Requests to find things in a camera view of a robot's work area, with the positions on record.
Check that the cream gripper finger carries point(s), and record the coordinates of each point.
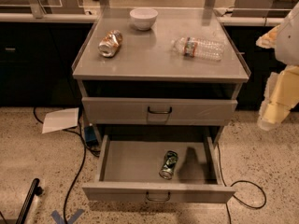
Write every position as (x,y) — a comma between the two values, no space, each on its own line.
(269,39)
(281,95)

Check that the green crushed can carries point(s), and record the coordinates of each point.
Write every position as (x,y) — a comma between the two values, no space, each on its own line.
(169,165)

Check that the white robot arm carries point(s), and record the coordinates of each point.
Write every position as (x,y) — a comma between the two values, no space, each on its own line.
(287,45)

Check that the grey metal drawer cabinet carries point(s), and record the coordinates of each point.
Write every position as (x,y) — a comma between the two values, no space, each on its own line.
(146,66)

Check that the orange crushed can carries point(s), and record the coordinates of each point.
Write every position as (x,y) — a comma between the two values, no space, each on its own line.
(110,44)

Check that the open grey middle drawer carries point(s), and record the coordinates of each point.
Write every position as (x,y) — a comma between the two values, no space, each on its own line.
(128,171)

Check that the closed grey upper drawer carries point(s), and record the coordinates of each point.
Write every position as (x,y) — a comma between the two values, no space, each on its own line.
(153,111)

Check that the dark long counter cabinet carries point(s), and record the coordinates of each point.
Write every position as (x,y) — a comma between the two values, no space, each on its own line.
(36,59)

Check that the clear plastic water bottle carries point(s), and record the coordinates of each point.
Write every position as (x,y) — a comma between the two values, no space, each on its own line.
(199,48)

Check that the white bowl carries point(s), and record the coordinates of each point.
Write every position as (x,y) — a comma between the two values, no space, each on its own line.
(143,18)

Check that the blue box on floor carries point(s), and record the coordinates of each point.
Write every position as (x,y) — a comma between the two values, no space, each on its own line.
(90,137)

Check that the white paper sheet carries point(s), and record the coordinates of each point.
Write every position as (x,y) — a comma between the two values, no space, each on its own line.
(60,120)

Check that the black bar on floor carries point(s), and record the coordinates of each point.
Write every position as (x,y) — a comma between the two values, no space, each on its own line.
(34,190)

